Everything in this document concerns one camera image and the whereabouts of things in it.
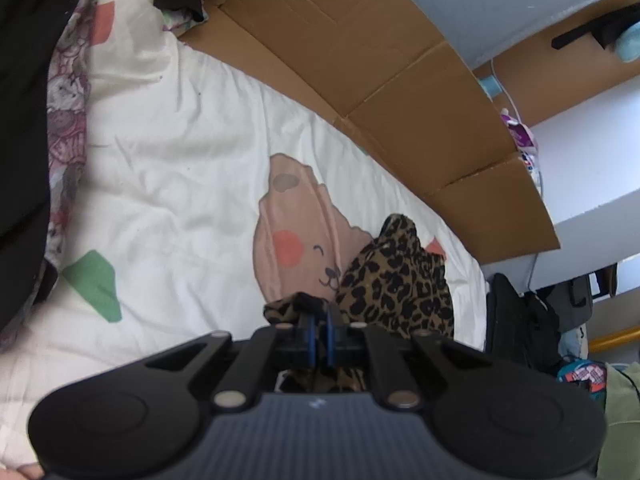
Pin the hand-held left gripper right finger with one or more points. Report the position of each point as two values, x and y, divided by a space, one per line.
330 338

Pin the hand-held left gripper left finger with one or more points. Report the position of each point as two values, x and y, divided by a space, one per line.
311 338

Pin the leopard print pants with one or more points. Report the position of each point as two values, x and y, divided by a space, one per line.
395 280

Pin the black folded clothes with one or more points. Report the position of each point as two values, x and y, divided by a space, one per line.
510 320

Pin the bear print blanket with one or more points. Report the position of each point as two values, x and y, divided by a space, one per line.
175 160

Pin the teal printed bag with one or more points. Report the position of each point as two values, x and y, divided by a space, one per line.
580 375

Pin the large cardboard sheet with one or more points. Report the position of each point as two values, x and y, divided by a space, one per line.
400 85

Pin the green cloth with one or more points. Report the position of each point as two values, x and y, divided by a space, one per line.
622 420

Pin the pink floral cloth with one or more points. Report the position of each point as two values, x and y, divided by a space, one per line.
67 120

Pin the tall cardboard panel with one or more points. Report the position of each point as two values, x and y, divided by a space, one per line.
565 85

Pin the pastel printed cloth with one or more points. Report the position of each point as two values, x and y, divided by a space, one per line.
177 19

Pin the black garment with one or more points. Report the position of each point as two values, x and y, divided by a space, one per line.
25 110

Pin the grey wrapped mattress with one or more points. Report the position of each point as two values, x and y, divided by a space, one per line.
500 0

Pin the black hanging cloth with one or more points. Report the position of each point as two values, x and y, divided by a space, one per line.
610 27

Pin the teal hanging item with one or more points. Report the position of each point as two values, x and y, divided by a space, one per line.
629 45

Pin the yellow rail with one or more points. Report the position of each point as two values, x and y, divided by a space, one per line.
615 342

